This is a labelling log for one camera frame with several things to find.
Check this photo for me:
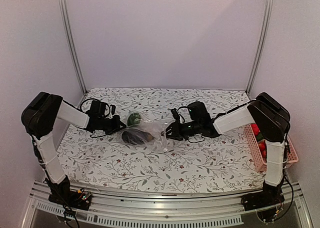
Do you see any floral patterned table cloth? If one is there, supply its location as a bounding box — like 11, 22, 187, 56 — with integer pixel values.
48, 87, 283, 195

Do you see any clear zip top bag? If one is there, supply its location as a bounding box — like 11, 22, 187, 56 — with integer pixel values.
116, 111, 179, 153

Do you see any right aluminium frame post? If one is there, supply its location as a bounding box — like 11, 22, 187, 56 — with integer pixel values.
245, 0, 274, 96

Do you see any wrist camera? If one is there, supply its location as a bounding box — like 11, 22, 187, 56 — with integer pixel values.
170, 108, 185, 124
109, 105, 116, 118

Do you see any front aluminium rail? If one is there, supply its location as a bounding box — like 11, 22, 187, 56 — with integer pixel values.
21, 181, 315, 227

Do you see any pink perforated plastic basket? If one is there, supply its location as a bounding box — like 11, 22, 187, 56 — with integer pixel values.
244, 125, 299, 172

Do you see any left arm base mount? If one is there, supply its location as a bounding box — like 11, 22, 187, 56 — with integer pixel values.
48, 185, 92, 210

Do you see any red fake pepper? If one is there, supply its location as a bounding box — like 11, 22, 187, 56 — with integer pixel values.
250, 123, 260, 136

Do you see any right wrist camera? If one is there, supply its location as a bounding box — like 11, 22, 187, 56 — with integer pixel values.
170, 108, 185, 124

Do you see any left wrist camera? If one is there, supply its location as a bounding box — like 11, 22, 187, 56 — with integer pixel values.
109, 105, 116, 118

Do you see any green fake pepper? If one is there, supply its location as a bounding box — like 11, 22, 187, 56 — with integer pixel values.
127, 112, 142, 126

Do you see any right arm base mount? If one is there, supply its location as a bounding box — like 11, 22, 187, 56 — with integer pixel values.
240, 191, 285, 223

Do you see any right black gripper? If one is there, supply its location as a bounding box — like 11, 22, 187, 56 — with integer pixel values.
161, 120, 202, 141

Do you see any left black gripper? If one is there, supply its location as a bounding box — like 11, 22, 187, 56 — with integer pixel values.
98, 115, 127, 135

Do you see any left aluminium frame post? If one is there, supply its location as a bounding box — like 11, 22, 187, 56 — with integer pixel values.
58, 0, 88, 95

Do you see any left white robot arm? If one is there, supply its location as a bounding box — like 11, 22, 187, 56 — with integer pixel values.
21, 92, 126, 205

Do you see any dark purple fake eggplant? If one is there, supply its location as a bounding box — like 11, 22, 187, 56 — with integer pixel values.
121, 128, 154, 145

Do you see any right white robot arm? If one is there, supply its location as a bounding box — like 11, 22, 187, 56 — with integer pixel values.
162, 92, 291, 206

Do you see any green fake cucumber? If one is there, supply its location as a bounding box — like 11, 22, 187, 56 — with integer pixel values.
256, 133, 264, 142

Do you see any fake lychee bunch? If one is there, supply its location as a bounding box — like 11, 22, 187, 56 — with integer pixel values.
258, 140, 267, 159

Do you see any aluminium frame post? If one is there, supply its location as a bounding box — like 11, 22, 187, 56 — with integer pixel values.
58, 0, 88, 95
245, 0, 274, 96

